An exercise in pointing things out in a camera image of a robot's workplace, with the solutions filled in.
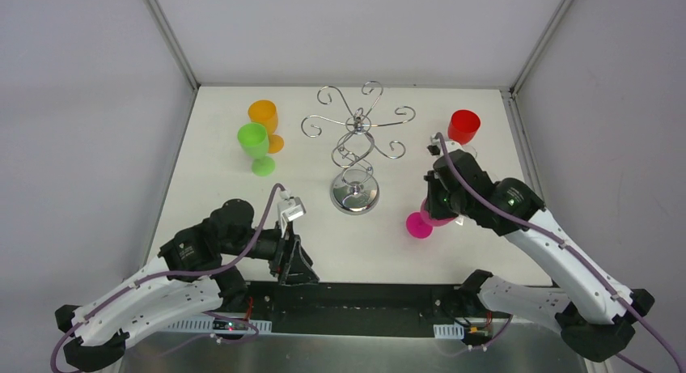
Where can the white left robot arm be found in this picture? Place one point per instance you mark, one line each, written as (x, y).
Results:
(194, 272)

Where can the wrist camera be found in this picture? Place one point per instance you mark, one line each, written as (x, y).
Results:
(447, 145)
(289, 208)

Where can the orange wine glass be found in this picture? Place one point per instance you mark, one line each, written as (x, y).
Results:
(264, 112)

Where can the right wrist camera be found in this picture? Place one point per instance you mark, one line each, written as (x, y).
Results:
(447, 145)

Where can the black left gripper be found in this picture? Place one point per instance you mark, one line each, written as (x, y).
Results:
(288, 255)

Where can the red wine glass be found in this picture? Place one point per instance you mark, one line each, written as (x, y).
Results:
(463, 126)

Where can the green wine glass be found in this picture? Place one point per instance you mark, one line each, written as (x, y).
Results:
(254, 141)

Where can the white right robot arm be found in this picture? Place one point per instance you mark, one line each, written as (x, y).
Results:
(591, 312)

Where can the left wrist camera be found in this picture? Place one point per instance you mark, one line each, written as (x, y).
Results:
(289, 208)

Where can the pink wine glass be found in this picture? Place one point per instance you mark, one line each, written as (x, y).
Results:
(420, 225)

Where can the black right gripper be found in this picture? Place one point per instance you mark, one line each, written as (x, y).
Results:
(438, 183)

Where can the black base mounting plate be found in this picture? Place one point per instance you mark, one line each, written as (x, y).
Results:
(356, 309)

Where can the chrome wine glass rack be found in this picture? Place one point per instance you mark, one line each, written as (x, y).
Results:
(355, 190)

